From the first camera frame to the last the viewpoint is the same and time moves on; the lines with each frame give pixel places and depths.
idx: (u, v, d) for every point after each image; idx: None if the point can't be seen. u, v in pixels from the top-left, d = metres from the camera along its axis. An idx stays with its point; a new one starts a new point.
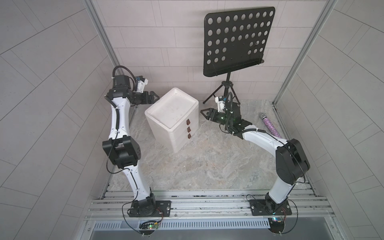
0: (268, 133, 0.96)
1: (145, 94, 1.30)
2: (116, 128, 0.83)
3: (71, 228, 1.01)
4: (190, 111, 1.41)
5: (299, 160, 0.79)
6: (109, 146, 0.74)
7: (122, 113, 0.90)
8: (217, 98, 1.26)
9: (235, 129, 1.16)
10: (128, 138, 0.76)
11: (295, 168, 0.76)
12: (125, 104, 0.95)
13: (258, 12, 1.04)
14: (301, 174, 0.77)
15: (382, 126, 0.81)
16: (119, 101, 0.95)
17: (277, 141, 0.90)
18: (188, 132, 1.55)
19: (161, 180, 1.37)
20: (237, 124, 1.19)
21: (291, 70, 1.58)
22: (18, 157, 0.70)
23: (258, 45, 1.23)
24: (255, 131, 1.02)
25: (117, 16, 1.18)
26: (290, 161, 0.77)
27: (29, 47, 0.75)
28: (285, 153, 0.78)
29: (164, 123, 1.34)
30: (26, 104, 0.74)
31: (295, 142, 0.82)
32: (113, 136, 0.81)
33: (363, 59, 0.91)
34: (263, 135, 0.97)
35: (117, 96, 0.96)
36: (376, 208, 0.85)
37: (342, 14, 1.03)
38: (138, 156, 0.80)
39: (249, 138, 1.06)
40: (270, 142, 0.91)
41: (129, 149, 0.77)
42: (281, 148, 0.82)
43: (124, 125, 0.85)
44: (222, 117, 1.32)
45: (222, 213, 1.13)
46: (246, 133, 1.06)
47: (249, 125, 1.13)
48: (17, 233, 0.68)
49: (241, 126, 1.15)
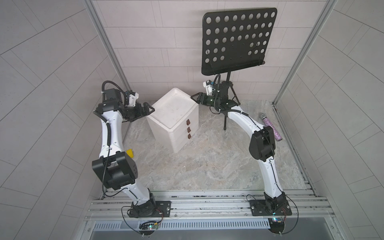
0: (249, 117, 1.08)
1: (138, 106, 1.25)
2: (107, 144, 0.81)
3: (71, 228, 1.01)
4: (190, 111, 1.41)
5: (268, 142, 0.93)
6: (100, 166, 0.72)
7: (113, 127, 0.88)
8: (205, 82, 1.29)
9: (221, 107, 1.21)
10: (121, 155, 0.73)
11: (263, 148, 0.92)
12: (117, 117, 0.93)
13: (258, 13, 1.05)
14: (268, 152, 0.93)
15: (382, 126, 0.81)
16: (110, 114, 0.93)
17: (255, 126, 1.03)
18: (188, 132, 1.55)
19: (161, 180, 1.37)
20: (224, 103, 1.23)
21: (291, 70, 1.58)
22: (18, 158, 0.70)
23: (259, 47, 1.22)
24: (240, 113, 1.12)
25: (117, 16, 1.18)
26: (261, 143, 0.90)
27: (29, 47, 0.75)
28: (258, 137, 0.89)
29: (164, 123, 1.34)
30: (26, 104, 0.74)
31: (268, 128, 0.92)
32: (104, 154, 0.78)
33: (363, 59, 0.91)
34: (245, 118, 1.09)
35: (108, 109, 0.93)
36: (376, 209, 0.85)
37: (342, 14, 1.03)
38: (135, 175, 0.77)
39: (233, 118, 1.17)
40: (249, 126, 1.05)
41: (123, 168, 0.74)
42: (256, 132, 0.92)
43: (116, 140, 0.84)
44: (211, 100, 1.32)
45: (222, 213, 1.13)
46: (230, 112, 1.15)
47: (235, 107, 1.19)
48: (17, 233, 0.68)
49: (228, 105, 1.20)
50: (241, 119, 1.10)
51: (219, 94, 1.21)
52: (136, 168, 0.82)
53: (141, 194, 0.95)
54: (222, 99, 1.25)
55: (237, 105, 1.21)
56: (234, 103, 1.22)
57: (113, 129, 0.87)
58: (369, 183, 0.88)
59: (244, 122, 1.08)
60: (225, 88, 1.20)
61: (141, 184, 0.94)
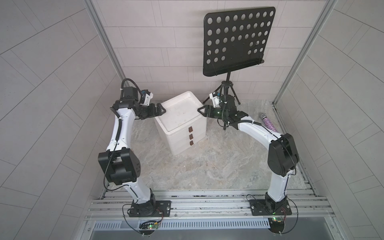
0: (263, 126, 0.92)
1: (152, 106, 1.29)
2: (116, 139, 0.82)
3: (71, 228, 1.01)
4: (195, 119, 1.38)
5: (290, 153, 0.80)
6: (105, 159, 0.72)
7: (124, 123, 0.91)
8: (211, 94, 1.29)
9: (230, 120, 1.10)
10: (126, 152, 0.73)
11: (285, 160, 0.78)
12: (129, 115, 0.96)
13: (258, 12, 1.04)
14: (291, 165, 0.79)
15: (382, 126, 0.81)
16: (124, 111, 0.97)
17: (272, 135, 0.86)
18: (191, 139, 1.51)
19: (161, 180, 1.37)
20: (233, 115, 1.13)
21: (291, 70, 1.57)
22: (18, 158, 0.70)
23: (258, 45, 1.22)
24: (251, 123, 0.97)
25: (117, 16, 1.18)
26: (281, 154, 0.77)
27: (29, 47, 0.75)
28: (277, 147, 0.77)
29: (165, 125, 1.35)
30: (26, 104, 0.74)
31: (288, 136, 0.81)
32: (111, 148, 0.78)
33: (363, 59, 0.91)
34: (258, 128, 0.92)
35: (123, 106, 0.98)
36: (376, 209, 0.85)
37: (343, 14, 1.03)
38: (136, 173, 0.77)
39: (244, 130, 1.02)
40: (264, 135, 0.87)
41: (126, 165, 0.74)
42: (274, 142, 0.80)
43: (124, 136, 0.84)
44: (219, 112, 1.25)
45: (222, 213, 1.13)
46: (241, 124, 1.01)
47: (245, 117, 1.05)
48: (17, 233, 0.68)
49: (237, 116, 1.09)
50: (254, 130, 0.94)
51: (226, 105, 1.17)
52: (139, 167, 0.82)
53: (141, 194, 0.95)
54: (230, 110, 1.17)
55: (247, 115, 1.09)
56: (243, 113, 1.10)
57: (126, 125, 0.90)
58: (369, 182, 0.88)
59: (258, 133, 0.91)
60: (232, 99, 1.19)
61: (143, 185, 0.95)
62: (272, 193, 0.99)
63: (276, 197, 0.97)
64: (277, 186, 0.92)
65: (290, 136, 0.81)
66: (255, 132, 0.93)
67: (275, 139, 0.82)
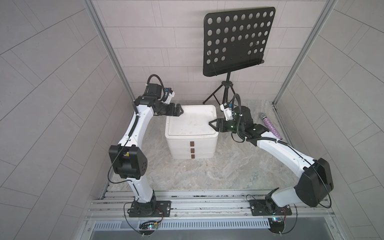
0: (290, 147, 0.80)
1: (172, 105, 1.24)
2: (128, 135, 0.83)
3: (71, 229, 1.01)
4: (199, 137, 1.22)
5: (324, 180, 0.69)
6: (114, 151, 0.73)
7: (140, 121, 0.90)
8: (223, 105, 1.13)
9: (248, 135, 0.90)
10: (135, 151, 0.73)
11: (321, 192, 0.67)
12: (147, 113, 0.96)
13: (258, 13, 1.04)
14: (324, 196, 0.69)
15: (382, 126, 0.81)
16: (143, 108, 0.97)
17: (303, 161, 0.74)
18: (192, 153, 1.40)
19: (161, 180, 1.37)
20: (250, 129, 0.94)
21: (291, 70, 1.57)
22: (18, 158, 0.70)
23: (258, 45, 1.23)
24: (276, 141, 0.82)
25: (117, 16, 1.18)
26: (317, 185, 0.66)
27: (29, 47, 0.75)
28: (312, 177, 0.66)
29: (172, 127, 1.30)
30: (26, 104, 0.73)
31: (322, 162, 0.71)
32: (122, 142, 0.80)
33: (363, 59, 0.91)
34: (285, 149, 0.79)
35: (143, 103, 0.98)
36: (376, 209, 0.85)
37: (342, 14, 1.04)
38: (141, 173, 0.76)
39: (265, 148, 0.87)
40: (293, 160, 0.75)
41: (133, 163, 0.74)
42: (306, 169, 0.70)
43: (137, 133, 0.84)
44: (232, 125, 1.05)
45: (221, 213, 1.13)
46: (261, 140, 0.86)
47: (266, 133, 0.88)
48: (17, 233, 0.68)
49: (256, 131, 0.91)
50: (279, 151, 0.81)
51: (242, 118, 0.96)
52: (145, 167, 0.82)
53: (143, 192, 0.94)
54: (246, 124, 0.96)
55: (268, 130, 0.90)
56: (263, 127, 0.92)
57: (141, 123, 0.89)
58: (369, 182, 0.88)
59: (283, 154, 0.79)
60: (248, 111, 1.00)
61: (145, 183, 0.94)
62: (276, 193, 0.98)
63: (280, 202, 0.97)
64: (290, 200, 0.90)
65: (325, 163, 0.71)
66: (280, 153, 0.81)
67: (308, 167, 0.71)
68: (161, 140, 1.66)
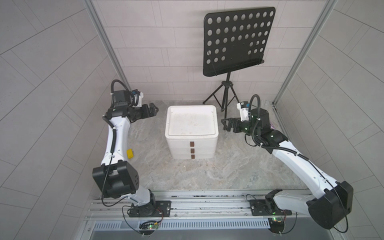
0: (311, 163, 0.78)
1: (145, 107, 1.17)
2: (111, 152, 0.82)
3: (71, 228, 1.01)
4: (200, 137, 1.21)
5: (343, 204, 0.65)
6: (101, 173, 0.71)
7: (119, 134, 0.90)
8: (240, 104, 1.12)
9: (264, 141, 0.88)
10: (122, 166, 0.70)
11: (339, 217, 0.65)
12: (124, 124, 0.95)
13: (258, 13, 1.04)
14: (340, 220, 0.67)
15: (382, 126, 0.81)
16: (118, 120, 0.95)
17: (324, 182, 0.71)
18: (192, 153, 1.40)
19: (161, 180, 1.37)
20: (266, 135, 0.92)
21: (291, 70, 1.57)
22: (18, 158, 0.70)
23: (258, 45, 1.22)
24: (296, 154, 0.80)
25: (116, 16, 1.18)
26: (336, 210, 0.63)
27: (29, 47, 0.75)
28: (333, 200, 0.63)
29: (172, 126, 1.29)
30: (26, 104, 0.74)
31: (345, 185, 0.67)
32: (107, 161, 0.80)
33: (363, 59, 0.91)
34: (305, 166, 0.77)
35: (116, 115, 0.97)
36: (376, 209, 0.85)
37: (342, 14, 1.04)
38: (135, 188, 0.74)
39: (281, 158, 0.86)
40: (314, 179, 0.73)
41: (124, 180, 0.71)
42: (327, 192, 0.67)
43: (119, 148, 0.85)
44: (246, 128, 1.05)
45: (222, 213, 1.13)
46: (278, 150, 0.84)
47: (284, 142, 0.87)
48: (17, 233, 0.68)
49: (274, 138, 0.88)
50: (299, 166, 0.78)
51: (259, 122, 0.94)
52: (138, 180, 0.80)
53: (141, 197, 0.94)
54: (263, 129, 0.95)
55: (287, 139, 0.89)
56: (281, 135, 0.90)
57: (119, 137, 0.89)
58: (369, 182, 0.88)
59: (303, 169, 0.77)
60: (267, 115, 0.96)
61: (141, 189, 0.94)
62: (281, 195, 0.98)
63: (281, 204, 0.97)
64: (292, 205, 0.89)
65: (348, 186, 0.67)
66: (300, 168, 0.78)
67: (330, 189, 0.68)
68: (161, 140, 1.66)
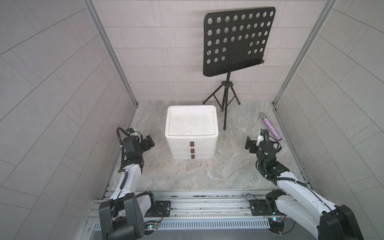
0: (310, 189, 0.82)
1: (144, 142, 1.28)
2: (120, 188, 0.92)
3: (71, 228, 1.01)
4: (200, 137, 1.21)
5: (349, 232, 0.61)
6: (107, 209, 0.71)
7: (130, 176, 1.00)
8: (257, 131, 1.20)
9: (268, 173, 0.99)
10: (128, 196, 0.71)
11: None
12: (135, 169, 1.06)
13: (258, 13, 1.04)
14: None
15: (382, 126, 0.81)
16: (131, 166, 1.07)
17: (323, 205, 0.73)
18: (192, 153, 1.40)
19: (161, 180, 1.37)
20: (270, 166, 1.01)
21: (291, 70, 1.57)
22: (18, 157, 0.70)
23: (258, 45, 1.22)
24: (294, 182, 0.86)
25: (116, 16, 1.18)
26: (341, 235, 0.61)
27: (29, 48, 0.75)
28: (332, 222, 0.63)
29: (172, 127, 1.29)
30: (27, 104, 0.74)
31: (345, 209, 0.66)
32: (115, 196, 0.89)
33: (364, 59, 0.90)
34: (304, 190, 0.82)
35: (130, 164, 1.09)
36: (376, 209, 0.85)
37: (342, 14, 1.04)
38: (137, 229, 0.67)
39: (285, 187, 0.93)
40: (312, 202, 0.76)
41: (128, 216, 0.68)
42: (326, 214, 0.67)
43: (129, 185, 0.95)
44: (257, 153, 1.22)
45: (222, 213, 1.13)
46: (280, 181, 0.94)
47: (286, 173, 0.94)
48: (17, 233, 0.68)
49: (276, 170, 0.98)
50: (299, 192, 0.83)
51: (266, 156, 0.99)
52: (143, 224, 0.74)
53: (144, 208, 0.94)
54: (268, 161, 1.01)
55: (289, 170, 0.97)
56: (283, 167, 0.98)
57: (130, 181, 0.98)
58: (369, 182, 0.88)
59: (303, 196, 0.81)
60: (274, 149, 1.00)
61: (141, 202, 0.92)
62: (286, 202, 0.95)
63: (283, 210, 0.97)
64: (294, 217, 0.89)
65: (349, 210, 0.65)
66: (300, 194, 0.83)
67: (328, 212, 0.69)
68: (161, 140, 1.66)
